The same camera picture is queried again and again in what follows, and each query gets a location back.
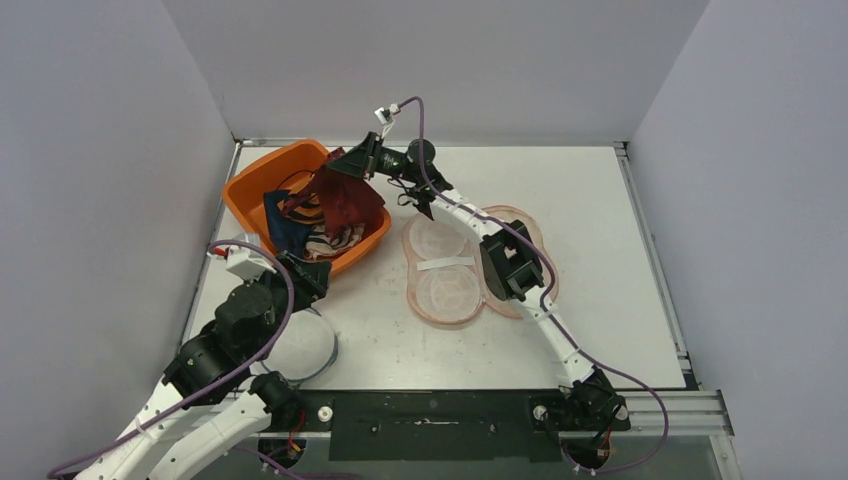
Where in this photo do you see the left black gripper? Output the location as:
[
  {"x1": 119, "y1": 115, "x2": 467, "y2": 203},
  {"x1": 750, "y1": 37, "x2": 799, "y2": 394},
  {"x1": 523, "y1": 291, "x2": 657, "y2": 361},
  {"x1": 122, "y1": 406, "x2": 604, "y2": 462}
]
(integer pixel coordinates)
[{"x1": 245, "y1": 250, "x2": 332, "y2": 359}]

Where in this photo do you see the maroon bra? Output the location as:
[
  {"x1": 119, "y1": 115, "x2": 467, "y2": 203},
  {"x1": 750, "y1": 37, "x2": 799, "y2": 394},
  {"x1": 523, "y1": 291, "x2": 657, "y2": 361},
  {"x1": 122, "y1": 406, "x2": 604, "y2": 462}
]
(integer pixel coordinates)
[{"x1": 309, "y1": 147, "x2": 384, "y2": 237}]

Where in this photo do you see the navy blue bra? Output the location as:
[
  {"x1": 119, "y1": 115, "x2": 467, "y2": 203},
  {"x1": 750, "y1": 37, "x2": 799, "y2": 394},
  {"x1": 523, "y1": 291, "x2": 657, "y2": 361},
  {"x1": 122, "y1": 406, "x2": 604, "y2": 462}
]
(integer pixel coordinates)
[{"x1": 263, "y1": 190, "x2": 312, "y2": 258}]

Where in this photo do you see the white mesh laundry bag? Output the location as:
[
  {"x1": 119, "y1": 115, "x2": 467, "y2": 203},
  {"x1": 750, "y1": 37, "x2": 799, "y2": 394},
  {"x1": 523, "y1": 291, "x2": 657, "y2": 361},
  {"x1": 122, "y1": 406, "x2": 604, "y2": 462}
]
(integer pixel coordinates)
[{"x1": 256, "y1": 308, "x2": 339, "y2": 384}]

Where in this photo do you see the orange plastic tub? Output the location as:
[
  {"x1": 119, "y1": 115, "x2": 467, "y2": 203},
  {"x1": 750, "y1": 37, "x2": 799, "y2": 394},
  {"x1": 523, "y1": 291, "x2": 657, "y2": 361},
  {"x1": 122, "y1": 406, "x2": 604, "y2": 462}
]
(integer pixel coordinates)
[{"x1": 221, "y1": 139, "x2": 392, "y2": 277}]

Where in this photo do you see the floral padded bra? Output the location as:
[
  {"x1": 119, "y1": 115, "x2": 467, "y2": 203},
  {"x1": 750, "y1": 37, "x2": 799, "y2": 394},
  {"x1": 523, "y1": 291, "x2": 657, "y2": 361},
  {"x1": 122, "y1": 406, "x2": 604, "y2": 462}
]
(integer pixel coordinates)
[{"x1": 402, "y1": 214, "x2": 521, "y2": 325}]

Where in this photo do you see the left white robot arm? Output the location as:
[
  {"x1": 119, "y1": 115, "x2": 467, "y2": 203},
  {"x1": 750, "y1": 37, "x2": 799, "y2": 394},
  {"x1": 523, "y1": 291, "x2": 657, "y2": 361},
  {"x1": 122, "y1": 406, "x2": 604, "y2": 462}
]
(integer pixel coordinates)
[{"x1": 75, "y1": 241, "x2": 332, "y2": 479}]

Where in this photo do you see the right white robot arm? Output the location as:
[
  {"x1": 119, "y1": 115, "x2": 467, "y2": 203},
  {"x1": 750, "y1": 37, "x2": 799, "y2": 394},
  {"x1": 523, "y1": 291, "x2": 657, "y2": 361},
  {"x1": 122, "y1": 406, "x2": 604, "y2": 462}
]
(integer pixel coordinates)
[{"x1": 326, "y1": 132, "x2": 629, "y2": 432}]

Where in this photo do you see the beige bra in tub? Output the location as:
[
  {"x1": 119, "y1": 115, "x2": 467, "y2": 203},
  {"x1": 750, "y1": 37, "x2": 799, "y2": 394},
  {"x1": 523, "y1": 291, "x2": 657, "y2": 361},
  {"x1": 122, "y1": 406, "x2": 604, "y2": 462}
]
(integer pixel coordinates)
[{"x1": 303, "y1": 223, "x2": 365, "y2": 261}]

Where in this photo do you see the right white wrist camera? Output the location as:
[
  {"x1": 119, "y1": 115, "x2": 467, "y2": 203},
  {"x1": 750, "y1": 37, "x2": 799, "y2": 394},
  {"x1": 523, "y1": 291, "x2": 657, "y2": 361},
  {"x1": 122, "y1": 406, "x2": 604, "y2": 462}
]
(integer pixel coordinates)
[{"x1": 374, "y1": 103, "x2": 401, "y2": 139}]

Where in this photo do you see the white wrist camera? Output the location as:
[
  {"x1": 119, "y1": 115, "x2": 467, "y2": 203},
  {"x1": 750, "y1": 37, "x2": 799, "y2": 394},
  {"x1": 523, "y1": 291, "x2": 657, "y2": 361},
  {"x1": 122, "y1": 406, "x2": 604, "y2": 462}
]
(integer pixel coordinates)
[
  {"x1": 220, "y1": 245, "x2": 275, "y2": 281},
  {"x1": 374, "y1": 103, "x2": 401, "y2": 139}
]

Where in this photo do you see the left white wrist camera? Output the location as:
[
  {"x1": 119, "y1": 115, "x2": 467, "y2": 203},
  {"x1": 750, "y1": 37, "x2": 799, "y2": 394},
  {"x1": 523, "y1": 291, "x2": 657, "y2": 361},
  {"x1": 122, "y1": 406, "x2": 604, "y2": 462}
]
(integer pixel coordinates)
[{"x1": 220, "y1": 245, "x2": 275, "y2": 281}]

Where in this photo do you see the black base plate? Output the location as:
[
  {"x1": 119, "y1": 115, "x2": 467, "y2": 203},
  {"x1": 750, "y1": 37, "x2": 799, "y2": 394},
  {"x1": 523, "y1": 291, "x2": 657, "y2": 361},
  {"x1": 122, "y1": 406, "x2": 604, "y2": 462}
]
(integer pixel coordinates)
[{"x1": 231, "y1": 389, "x2": 631, "y2": 465}]

